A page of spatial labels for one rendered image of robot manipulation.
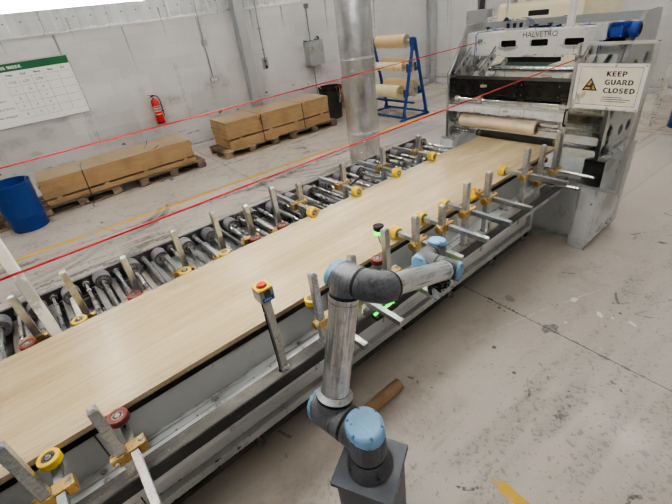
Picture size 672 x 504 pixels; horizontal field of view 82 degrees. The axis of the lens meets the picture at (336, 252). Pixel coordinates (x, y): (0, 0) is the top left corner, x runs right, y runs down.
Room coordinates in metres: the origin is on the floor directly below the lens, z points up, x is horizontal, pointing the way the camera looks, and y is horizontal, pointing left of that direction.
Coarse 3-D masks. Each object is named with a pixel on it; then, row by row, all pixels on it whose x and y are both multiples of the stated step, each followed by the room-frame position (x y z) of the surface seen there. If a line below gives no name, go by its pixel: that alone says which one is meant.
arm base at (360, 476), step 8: (352, 464) 0.87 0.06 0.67; (384, 464) 0.85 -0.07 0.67; (392, 464) 0.87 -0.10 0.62; (352, 472) 0.85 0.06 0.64; (360, 472) 0.83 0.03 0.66; (368, 472) 0.82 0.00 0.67; (376, 472) 0.82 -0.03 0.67; (384, 472) 0.83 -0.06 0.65; (360, 480) 0.82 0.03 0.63; (368, 480) 0.81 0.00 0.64; (376, 480) 0.81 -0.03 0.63; (384, 480) 0.82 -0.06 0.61
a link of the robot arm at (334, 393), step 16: (336, 272) 1.13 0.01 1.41; (352, 272) 1.10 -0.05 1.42; (336, 288) 1.10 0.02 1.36; (336, 304) 1.09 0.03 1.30; (352, 304) 1.09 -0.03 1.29; (336, 320) 1.07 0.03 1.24; (352, 320) 1.08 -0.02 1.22; (336, 336) 1.06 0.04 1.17; (352, 336) 1.07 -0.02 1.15; (336, 352) 1.04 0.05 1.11; (352, 352) 1.06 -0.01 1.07; (336, 368) 1.03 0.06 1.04; (336, 384) 1.01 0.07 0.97; (320, 400) 1.01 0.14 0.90; (336, 400) 0.99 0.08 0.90; (352, 400) 1.02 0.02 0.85; (320, 416) 0.98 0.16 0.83; (336, 416) 0.96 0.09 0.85
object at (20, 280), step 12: (576, 0) 3.60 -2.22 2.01; (576, 12) 3.63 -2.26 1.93; (0, 240) 1.69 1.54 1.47; (0, 252) 1.67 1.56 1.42; (12, 264) 1.68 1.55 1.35; (24, 276) 1.69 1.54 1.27; (24, 288) 1.67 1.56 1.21; (36, 300) 1.68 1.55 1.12; (36, 312) 1.66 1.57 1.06; (48, 312) 1.69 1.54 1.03; (48, 324) 1.67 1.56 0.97
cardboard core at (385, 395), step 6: (396, 378) 1.73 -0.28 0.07; (390, 384) 1.69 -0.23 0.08; (396, 384) 1.68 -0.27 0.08; (402, 384) 1.69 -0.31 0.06; (384, 390) 1.65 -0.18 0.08; (390, 390) 1.65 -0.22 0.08; (396, 390) 1.65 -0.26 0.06; (378, 396) 1.61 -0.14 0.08; (384, 396) 1.61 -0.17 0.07; (390, 396) 1.62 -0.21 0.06; (372, 402) 1.57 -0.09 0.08; (378, 402) 1.57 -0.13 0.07; (384, 402) 1.58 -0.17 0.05; (372, 408) 1.54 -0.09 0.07; (378, 408) 1.55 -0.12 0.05
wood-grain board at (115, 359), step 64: (384, 192) 2.88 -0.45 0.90; (448, 192) 2.71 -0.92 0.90; (256, 256) 2.17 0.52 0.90; (320, 256) 2.06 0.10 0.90; (128, 320) 1.69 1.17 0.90; (192, 320) 1.61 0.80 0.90; (256, 320) 1.54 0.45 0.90; (0, 384) 1.35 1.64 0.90; (64, 384) 1.29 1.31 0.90; (128, 384) 1.23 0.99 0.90
